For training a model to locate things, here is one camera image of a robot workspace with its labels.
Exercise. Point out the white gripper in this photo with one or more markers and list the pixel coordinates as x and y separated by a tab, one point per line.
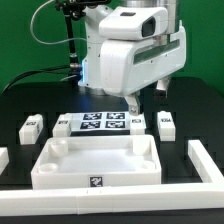
130	62

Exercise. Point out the white desk top tray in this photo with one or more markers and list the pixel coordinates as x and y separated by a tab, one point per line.
97	161

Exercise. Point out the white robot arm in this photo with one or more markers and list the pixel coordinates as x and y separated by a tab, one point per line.
91	78

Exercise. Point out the fiducial marker sheet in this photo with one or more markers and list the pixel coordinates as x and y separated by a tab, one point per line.
97	121

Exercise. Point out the white L-shaped fence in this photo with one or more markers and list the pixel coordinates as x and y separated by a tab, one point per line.
209	193

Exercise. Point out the white block left edge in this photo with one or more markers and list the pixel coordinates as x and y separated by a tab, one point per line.
4	159

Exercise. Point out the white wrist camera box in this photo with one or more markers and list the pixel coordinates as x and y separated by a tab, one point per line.
125	23

